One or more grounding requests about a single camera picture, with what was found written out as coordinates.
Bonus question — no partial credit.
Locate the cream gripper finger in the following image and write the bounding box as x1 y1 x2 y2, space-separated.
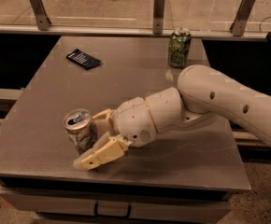
93 109 114 134
73 132 130 170

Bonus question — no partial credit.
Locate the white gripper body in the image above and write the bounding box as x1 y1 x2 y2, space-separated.
112 97 157 147

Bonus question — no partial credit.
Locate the silver redbull can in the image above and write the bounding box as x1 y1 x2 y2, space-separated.
63 108 97 155

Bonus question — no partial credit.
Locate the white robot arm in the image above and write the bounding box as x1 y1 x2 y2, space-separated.
73 64 271 170

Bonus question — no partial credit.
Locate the green soda can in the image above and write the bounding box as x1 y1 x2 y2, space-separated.
168 27 192 68

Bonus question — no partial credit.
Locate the dark blue snack packet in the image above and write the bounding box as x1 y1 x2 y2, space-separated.
66 49 101 70

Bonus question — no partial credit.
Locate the black drawer handle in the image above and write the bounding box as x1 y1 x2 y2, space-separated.
93 202 132 218

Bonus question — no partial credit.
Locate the white drawer with handle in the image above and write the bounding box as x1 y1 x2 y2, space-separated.
0 187 231 224

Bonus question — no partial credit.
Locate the left metal rail bracket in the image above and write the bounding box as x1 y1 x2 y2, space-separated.
29 0 51 31

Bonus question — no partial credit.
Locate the metal rail bracket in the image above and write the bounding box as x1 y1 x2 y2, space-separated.
230 0 256 36
152 0 165 35
29 0 51 31

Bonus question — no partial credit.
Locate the middle metal rail bracket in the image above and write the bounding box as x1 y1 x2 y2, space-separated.
152 0 165 35

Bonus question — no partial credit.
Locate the right metal rail bracket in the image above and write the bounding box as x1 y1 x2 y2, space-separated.
230 0 256 36

